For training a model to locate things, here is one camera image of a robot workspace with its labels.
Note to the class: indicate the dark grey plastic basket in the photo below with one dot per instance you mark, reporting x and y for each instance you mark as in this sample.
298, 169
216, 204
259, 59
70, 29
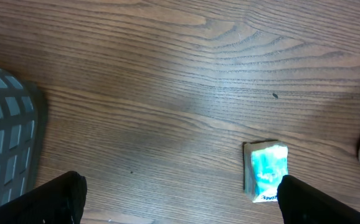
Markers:
23, 114

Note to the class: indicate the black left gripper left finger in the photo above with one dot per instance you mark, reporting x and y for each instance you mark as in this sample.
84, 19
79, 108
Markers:
60, 200

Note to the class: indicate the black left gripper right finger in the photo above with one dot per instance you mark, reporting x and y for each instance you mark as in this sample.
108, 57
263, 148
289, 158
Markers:
301, 203

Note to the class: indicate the teal tissue packet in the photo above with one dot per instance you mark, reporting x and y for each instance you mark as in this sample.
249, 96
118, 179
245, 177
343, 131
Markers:
265, 164

